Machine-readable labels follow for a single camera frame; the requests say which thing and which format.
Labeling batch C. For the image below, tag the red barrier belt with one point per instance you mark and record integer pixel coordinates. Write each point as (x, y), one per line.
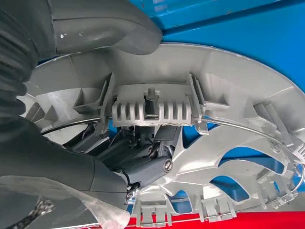
(262, 222)

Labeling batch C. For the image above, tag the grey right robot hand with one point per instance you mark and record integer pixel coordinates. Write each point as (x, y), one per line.
(47, 164)

